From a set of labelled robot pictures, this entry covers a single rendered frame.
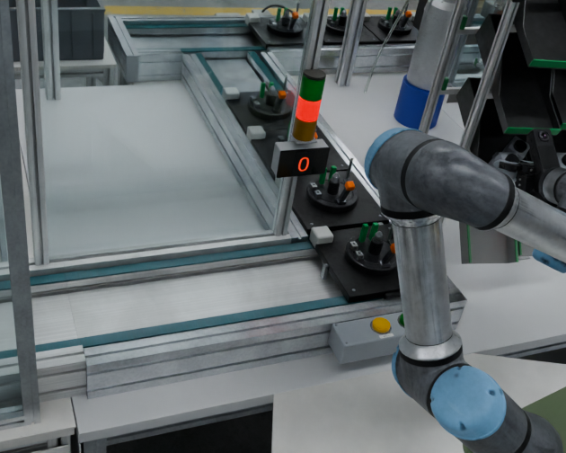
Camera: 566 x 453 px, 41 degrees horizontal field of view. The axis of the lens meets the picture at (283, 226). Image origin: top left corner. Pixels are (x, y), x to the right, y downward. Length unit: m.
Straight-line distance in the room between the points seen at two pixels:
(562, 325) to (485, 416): 0.79
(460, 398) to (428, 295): 0.18
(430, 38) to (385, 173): 1.38
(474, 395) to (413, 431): 0.36
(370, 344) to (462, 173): 0.62
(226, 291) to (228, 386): 0.24
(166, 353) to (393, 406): 0.50
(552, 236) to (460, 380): 0.29
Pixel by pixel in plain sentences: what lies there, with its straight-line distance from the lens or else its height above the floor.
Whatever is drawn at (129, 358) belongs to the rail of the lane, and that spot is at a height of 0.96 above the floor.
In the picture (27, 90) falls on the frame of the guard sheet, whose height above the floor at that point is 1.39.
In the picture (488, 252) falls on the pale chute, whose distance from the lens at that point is 1.94.
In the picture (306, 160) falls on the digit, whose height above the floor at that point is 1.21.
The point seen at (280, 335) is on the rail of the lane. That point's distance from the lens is 1.64.
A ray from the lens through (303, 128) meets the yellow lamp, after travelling 1.67.
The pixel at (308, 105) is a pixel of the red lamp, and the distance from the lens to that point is 1.64.
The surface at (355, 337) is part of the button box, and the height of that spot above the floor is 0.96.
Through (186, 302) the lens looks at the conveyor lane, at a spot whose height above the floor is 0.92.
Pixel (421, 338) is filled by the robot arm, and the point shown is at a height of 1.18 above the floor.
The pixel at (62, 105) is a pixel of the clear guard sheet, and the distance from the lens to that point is 1.55.
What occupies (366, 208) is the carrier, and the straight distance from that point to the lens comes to 2.03.
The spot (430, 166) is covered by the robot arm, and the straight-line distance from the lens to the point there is 1.16.
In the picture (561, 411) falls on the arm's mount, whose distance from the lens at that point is 1.52.
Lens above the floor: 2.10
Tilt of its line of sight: 37 degrees down
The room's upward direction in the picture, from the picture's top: 10 degrees clockwise
